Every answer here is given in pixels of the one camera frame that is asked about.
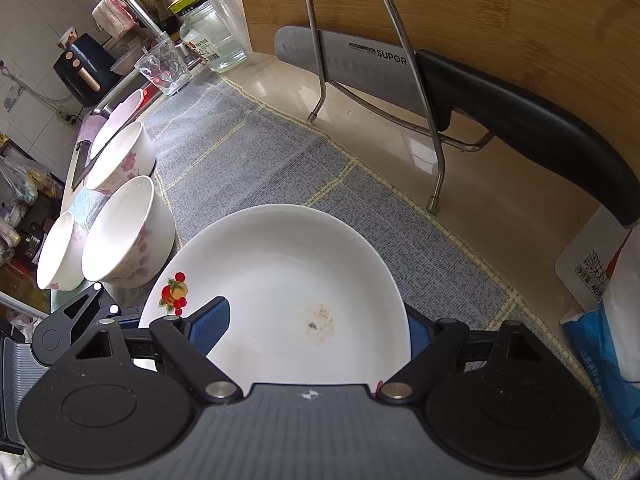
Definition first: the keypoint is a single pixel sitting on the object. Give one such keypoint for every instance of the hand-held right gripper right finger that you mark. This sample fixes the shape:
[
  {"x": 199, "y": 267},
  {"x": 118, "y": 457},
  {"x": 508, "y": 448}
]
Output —
[{"x": 422, "y": 335}]

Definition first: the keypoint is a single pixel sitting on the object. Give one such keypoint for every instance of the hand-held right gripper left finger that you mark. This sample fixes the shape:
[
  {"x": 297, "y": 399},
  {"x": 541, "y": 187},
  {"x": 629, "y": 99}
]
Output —
[{"x": 210, "y": 327}]

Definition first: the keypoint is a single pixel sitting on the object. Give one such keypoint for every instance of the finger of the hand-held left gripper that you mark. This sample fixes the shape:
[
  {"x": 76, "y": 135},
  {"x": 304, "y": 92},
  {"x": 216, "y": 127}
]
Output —
[{"x": 82, "y": 305}]

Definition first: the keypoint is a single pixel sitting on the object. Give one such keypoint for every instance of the white floral bowl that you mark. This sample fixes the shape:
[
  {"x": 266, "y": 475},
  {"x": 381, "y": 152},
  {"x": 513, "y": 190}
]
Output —
[
  {"x": 120, "y": 152},
  {"x": 122, "y": 230},
  {"x": 55, "y": 250}
]

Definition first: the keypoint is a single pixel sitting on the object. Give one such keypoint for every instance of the white fruit print plate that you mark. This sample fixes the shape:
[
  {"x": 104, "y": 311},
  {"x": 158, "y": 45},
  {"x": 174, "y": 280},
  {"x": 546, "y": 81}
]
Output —
[{"x": 280, "y": 260}]

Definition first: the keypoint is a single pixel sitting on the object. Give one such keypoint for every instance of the dark cleaver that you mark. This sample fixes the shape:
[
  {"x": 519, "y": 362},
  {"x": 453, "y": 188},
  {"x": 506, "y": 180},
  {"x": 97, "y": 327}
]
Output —
[{"x": 80, "y": 167}]

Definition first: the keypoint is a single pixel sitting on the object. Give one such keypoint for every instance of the plastic bag of goods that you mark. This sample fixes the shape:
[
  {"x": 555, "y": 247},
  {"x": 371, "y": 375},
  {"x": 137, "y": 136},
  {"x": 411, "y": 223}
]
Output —
[{"x": 25, "y": 180}]

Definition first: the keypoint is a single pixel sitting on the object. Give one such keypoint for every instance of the grey checked towel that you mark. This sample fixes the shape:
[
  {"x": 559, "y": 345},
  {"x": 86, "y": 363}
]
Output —
[{"x": 300, "y": 170}]

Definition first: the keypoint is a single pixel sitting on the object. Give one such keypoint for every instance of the blue white salt bag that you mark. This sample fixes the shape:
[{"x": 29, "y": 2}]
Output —
[{"x": 610, "y": 335}]

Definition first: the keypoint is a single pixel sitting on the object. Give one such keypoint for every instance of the steel sink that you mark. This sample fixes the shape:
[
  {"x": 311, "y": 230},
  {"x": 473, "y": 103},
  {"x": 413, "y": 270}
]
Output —
[{"x": 112, "y": 97}]

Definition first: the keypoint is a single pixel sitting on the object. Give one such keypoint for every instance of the dark blue air fryer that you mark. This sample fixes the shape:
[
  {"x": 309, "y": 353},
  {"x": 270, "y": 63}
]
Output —
[{"x": 82, "y": 67}]

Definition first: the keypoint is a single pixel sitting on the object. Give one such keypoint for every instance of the clear glass cup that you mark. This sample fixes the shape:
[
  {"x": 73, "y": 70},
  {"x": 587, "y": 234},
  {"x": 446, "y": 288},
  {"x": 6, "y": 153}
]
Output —
[{"x": 162, "y": 67}]

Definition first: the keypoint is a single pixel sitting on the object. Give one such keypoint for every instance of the small white red cup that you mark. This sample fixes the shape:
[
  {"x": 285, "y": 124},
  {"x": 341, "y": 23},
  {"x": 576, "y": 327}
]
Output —
[{"x": 68, "y": 37}]

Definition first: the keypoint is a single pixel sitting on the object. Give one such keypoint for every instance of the glass jar yellow green lid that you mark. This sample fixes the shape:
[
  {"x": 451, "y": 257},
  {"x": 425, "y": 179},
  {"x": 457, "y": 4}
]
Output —
[{"x": 215, "y": 40}]

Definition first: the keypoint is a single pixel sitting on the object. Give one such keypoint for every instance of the pink white rag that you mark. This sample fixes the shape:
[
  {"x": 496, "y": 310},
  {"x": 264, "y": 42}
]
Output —
[{"x": 112, "y": 17}]

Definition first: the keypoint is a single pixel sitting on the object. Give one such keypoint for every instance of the bamboo cutting board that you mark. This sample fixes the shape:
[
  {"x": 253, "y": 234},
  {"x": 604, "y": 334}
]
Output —
[{"x": 500, "y": 10}]

